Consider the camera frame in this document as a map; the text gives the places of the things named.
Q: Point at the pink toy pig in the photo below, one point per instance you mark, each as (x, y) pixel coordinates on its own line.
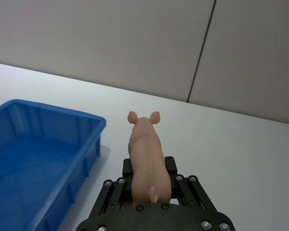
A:
(148, 163)

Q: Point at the blue plastic bin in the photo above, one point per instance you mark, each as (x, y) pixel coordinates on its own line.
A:
(36, 163)

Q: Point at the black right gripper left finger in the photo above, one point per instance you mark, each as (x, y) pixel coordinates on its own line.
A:
(115, 190)

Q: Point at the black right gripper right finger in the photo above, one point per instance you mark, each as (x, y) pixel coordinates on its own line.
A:
(187, 190)

